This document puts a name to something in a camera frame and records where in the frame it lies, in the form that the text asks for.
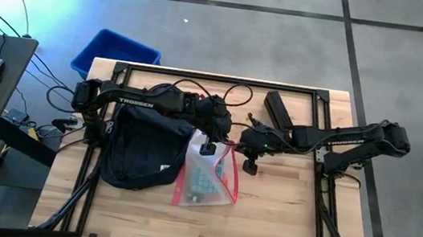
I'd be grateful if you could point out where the navy blue backpack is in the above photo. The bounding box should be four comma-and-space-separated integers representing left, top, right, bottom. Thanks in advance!
97, 77, 201, 197

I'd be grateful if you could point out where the black rectangular case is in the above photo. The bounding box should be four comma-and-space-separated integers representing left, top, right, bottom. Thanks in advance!
260, 89, 299, 133

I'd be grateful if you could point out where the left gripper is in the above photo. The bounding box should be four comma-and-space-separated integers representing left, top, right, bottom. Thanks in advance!
190, 94, 236, 158

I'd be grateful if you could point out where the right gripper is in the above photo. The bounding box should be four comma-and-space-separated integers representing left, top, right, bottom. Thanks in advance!
236, 122, 295, 181

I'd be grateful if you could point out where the black desk support beam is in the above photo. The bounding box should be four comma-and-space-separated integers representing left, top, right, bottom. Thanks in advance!
0, 116, 62, 168

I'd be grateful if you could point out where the black left camera cable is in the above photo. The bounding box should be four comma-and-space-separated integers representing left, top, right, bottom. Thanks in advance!
148, 72, 255, 111

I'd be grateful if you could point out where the blue plastic bin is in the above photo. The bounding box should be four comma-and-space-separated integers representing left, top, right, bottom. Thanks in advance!
68, 24, 165, 89

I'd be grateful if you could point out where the light blue calculator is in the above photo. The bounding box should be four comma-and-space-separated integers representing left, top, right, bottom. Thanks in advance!
184, 165, 226, 202

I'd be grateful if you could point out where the black aluminium table frame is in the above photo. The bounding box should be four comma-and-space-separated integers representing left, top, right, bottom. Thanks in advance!
33, 53, 392, 237

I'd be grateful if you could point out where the white mesh pouch red trim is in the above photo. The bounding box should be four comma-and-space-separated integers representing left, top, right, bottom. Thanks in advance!
170, 126, 246, 215

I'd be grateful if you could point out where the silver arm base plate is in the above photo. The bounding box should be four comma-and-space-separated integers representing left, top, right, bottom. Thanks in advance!
315, 149, 365, 170

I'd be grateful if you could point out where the black power adapter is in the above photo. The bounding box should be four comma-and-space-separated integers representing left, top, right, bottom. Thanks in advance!
3, 107, 31, 126

